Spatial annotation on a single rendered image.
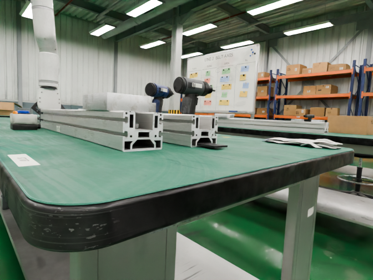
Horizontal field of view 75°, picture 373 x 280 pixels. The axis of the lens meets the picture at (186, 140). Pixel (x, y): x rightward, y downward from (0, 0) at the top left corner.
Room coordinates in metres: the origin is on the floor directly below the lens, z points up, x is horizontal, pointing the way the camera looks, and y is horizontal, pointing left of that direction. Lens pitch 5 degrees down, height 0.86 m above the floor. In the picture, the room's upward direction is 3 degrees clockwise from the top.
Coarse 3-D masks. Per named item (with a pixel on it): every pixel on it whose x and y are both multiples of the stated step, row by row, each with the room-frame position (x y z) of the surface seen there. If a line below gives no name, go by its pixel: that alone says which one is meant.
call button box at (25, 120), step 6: (12, 114) 0.91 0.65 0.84; (18, 114) 0.92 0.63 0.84; (24, 114) 0.93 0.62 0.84; (30, 114) 0.94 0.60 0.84; (12, 120) 0.91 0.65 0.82; (18, 120) 0.92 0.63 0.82; (24, 120) 0.93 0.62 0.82; (30, 120) 0.94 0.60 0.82; (36, 120) 0.95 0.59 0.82; (12, 126) 0.91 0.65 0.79; (18, 126) 0.92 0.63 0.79; (24, 126) 0.93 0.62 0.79; (30, 126) 0.94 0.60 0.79; (36, 126) 0.95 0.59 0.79
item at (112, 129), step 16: (48, 112) 0.99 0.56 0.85; (64, 112) 0.82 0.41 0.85; (80, 112) 0.70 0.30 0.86; (96, 112) 0.61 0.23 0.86; (112, 112) 0.54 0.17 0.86; (128, 112) 0.51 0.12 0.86; (144, 112) 0.58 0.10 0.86; (48, 128) 0.99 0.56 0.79; (64, 128) 0.82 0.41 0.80; (80, 128) 0.70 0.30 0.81; (96, 128) 0.64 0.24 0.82; (112, 128) 0.54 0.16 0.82; (128, 128) 0.51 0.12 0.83; (144, 128) 0.58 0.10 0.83; (160, 128) 0.56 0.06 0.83; (112, 144) 0.54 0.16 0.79; (128, 144) 0.52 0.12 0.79; (144, 144) 0.58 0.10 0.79; (160, 144) 0.57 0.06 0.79
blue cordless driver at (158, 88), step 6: (150, 84) 1.06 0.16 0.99; (156, 84) 1.07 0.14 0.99; (150, 90) 1.06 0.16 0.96; (156, 90) 1.06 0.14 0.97; (162, 90) 1.10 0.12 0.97; (168, 90) 1.14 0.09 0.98; (150, 96) 1.08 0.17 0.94; (156, 96) 1.09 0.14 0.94; (162, 96) 1.12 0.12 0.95; (168, 96) 1.16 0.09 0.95; (156, 102) 1.09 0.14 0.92; (162, 102) 1.13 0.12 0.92; (156, 108) 1.09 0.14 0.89
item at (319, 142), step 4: (264, 140) 0.90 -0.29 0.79; (268, 140) 0.88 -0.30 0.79; (272, 140) 0.87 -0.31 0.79; (276, 140) 0.88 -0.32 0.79; (280, 140) 0.89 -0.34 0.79; (284, 140) 0.85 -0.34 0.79; (288, 140) 0.83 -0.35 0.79; (292, 140) 0.82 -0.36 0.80; (296, 140) 0.81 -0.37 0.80; (300, 140) 0.81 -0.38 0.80; (304, 140) 0.81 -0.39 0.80; (308, 140) 0.81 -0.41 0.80; (312, 140) 0.83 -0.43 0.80; (316, 140) 0.84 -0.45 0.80; (320, 140) 0.81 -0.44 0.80; (324, 140) 0.81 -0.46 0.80; (328, 140) 0.80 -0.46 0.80; (304, 144) 0.78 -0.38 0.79; (308, 144) 0.78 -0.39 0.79; (312, 144) 0.76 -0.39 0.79; (316, 144) 0.77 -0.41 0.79; (320, 144) 0.77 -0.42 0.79; (328, 144) 0.77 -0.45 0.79; (332, 144) 0.74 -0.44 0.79; (336, 144) 0.74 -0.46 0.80; (340, 144) 0.75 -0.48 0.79; (332, 148) 0.74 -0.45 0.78; (336, 148) 0.77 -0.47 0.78; (340, 148) 0.76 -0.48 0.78
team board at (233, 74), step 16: (240, 48) 3.85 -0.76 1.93; (256, 48) 3.65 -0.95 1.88; (192, 64) 4.63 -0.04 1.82; (208, 64) 4.33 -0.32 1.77; (224, 64) 4.07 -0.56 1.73; (240, 64) 3.84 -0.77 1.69; (256, 64) 3.63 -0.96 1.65; (208, 80) 4.31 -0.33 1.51; (224, 80) 4.05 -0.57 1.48; (240, 80) 3.82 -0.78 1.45; (256, 80) 3.64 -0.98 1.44; (208, 96) 4.30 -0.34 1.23; (224, 96) 4.04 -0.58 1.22; (240, 96) 3.80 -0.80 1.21; (208, 112) 4.22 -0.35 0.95; (224, 112) 3.94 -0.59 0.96; (240, 112) 3.72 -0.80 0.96
